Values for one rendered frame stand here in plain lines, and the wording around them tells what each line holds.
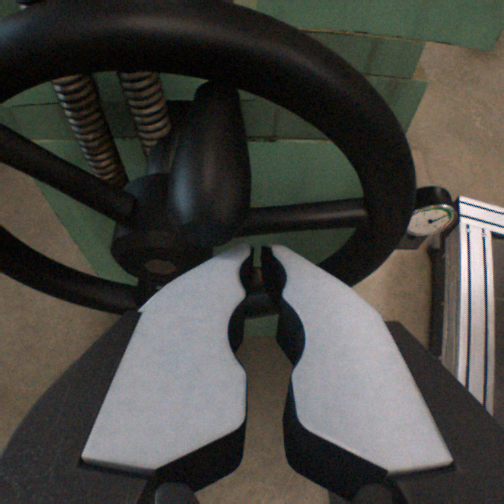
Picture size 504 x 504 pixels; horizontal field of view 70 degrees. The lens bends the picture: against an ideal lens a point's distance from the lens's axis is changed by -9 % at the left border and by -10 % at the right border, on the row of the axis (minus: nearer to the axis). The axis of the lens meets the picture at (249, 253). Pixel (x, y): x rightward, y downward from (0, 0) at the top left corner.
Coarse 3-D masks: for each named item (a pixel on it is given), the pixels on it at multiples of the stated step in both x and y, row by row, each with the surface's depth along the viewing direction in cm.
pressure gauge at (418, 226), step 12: (420, 192) 42; (432, 192) 41; (444, 192) 41; (420, 204) 41; (432, 204) 41; (444, 204) 41; (420, 216) 42; (432, 216) 42; (456, 216) 42; (408, 228) 45; (420, 228) 45; (432, 228) 44; (444, 228) 44
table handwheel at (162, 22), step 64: (64, 0) 11; (128, 0) 11; (192, 0) 11; (0, 64) 12; (64, 64) 12; (128, 64) 12; (192, 64) 12; (256, 64) 12; (320, 64) 13; (0, 128) 16; (320, 128) 15; (384, 128) 15; (64, 192) 19; (128, 192) 22; (384, 192) 18; (0, 256) 25; (128, 256) 21; (192, 256) 21; (384, 256) 24
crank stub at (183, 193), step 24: (216, 96) 12; (192, 120) 12; (216, 120) 12; (240, 120) 12; (192, 144) 11; (216, 144) 11; (240, 144) 12; (192, 168) 11; (216, 168) 11; (240, 168) 11; (168, 192) 11; (192, 192) 10; (216, 192) 10; (240, 192) 11; (168, 216) 11; (192, 216) 10; (216, 216) 10; (240, 216) 11; (192, 240) 11; (216, 240) 11
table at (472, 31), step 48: (240, 0) 26; (288, 0) 27; (336, 0) 27; (384, 0) 27; (432, 0) 27; (480, 0) 26; (480, 48) 30; (48, 96) 24; (192, 96) 25; (240, 96) 25
